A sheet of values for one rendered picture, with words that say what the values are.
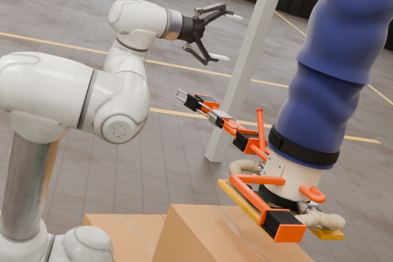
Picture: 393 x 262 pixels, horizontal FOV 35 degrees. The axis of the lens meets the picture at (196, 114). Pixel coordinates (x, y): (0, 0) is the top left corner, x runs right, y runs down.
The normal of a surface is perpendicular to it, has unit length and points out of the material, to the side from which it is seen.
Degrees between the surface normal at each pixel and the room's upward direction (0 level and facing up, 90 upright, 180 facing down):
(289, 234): 90
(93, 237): 7
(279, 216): 0
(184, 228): 90
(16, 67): 47
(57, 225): 0
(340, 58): 100
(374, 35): 80
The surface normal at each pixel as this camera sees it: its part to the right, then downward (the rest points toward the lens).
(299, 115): -0.57, -0.16
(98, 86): 0.26, -0.48
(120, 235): 0.29, -0.91
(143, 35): 0.34, 0.63
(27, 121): -0.21, 0.69
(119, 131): 0.17, 0.51
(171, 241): -0.84, -0.11
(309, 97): -0.71, 0.32
